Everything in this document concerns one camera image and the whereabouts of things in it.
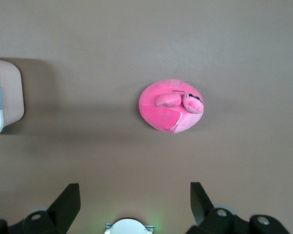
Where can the pink plush toy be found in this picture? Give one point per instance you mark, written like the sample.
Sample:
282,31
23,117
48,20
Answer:
166,112

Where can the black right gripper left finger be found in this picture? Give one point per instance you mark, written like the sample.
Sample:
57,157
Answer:
56,214

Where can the pink plastic box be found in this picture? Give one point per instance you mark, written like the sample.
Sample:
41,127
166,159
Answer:
12,97

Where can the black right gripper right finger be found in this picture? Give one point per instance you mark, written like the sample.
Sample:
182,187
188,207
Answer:
209,219

